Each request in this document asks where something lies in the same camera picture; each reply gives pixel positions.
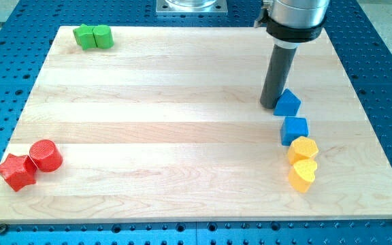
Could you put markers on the blue triangle block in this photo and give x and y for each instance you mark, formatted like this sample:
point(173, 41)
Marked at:
point(288, 104)

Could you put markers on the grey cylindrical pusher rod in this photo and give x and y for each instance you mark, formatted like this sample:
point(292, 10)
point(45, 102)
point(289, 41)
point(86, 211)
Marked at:
point(276, 76)

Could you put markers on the blue cube block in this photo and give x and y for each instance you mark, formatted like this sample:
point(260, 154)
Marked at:
point(292, 128)

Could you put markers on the light wooden board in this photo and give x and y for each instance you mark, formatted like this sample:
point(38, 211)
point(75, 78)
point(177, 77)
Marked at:
point(166, 126)

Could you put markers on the yellow hexagon block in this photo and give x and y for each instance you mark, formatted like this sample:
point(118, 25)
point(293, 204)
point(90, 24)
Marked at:
point(302, 148)

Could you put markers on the yellow heart block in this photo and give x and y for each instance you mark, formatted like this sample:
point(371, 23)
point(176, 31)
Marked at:
point(302, 175)

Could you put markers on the green rounded block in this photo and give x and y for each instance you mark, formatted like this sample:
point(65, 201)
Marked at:
point(103, 36)

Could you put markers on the green angular block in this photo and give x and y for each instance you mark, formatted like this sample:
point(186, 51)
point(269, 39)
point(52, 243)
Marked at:
point(84, 36)

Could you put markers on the red cylinder block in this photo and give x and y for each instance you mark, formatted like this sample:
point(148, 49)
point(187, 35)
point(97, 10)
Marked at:
point(46, 155)

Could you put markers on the red star block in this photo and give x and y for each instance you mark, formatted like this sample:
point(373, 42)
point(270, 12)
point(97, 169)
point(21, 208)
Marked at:
point(18, 171)

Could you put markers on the left board clamp screw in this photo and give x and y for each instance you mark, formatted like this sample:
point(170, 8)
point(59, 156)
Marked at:
point(3, 228)

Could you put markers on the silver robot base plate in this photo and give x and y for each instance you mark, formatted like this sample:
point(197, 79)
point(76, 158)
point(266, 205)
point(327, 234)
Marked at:
point(171, 7)

